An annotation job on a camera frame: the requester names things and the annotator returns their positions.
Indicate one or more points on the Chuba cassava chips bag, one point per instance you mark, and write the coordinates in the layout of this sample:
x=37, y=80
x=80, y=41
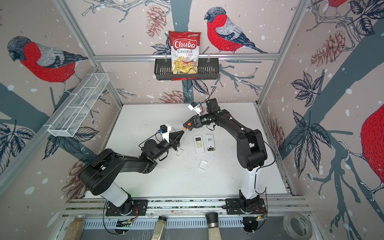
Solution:
x=185, y=50

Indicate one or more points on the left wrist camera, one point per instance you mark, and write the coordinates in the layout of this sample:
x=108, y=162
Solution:
x=165, y=132

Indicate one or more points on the glass jar of grains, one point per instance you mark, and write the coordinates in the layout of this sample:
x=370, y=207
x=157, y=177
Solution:
x=75, y=229

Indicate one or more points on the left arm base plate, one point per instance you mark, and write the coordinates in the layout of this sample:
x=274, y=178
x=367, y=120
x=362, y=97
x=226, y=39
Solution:
x=130, y=208

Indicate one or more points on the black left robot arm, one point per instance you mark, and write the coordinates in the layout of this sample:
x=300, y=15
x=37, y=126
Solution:
x=99, y=175

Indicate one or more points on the slim seed bottle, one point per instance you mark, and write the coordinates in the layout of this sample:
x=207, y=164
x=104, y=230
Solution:
x=159, y=229

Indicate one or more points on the black-capped grain jar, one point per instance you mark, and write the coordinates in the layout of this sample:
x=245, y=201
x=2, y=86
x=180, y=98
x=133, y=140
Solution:
x=212, y=219

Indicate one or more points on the white wire mesh shelf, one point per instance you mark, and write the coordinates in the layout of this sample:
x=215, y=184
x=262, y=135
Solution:
x=72, y=116

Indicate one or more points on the white remote control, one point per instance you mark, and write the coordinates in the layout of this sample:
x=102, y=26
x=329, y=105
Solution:
x=210, y=142
x=199, y=145

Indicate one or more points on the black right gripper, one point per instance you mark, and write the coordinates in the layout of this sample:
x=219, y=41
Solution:
x=195, y=123

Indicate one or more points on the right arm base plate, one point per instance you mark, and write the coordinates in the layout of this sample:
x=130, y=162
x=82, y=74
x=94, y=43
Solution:
x=255, y=206

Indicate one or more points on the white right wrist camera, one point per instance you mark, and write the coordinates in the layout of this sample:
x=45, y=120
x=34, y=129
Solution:
x=196, y=107

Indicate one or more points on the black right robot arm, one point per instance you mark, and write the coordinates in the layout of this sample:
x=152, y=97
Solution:
x=251, y=150

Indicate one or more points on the clear tape roll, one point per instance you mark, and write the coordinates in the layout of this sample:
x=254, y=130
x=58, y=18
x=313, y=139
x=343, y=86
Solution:
x=297, y=226

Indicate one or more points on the black wall basket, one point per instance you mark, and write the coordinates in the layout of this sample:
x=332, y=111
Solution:
x=208, y=69

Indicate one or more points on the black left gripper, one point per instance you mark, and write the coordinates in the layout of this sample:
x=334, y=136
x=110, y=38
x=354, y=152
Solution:
x=174, y=136

